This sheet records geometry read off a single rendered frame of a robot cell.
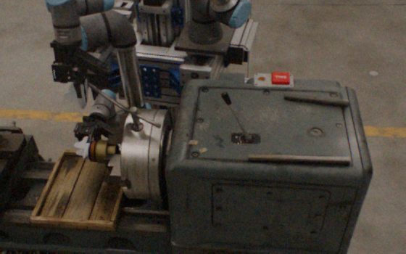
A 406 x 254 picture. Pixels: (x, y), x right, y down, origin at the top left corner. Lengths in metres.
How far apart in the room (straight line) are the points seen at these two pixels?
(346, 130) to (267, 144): 0.25
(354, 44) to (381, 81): 0.56
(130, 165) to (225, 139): 0.31
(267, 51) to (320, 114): 2.72
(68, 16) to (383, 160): 2.43
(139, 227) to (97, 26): 0.72
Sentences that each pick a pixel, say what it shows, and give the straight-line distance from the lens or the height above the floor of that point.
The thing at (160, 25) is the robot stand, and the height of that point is 1.16.
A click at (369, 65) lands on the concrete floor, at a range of 4.18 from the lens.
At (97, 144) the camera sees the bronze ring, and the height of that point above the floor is 1.12.
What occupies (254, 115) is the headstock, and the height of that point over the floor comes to 1.26.
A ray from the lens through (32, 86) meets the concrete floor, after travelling 4.05.
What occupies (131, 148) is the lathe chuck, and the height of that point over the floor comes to 1.20.
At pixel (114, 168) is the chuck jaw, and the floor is 1.10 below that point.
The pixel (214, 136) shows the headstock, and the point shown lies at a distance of 1.42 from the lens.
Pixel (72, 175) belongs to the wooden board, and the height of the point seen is 0.88.
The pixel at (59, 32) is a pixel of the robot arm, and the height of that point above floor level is 1.55.
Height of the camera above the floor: 2.20
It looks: 43 degrees down
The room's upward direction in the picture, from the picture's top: 3 degrees counter-clockwise
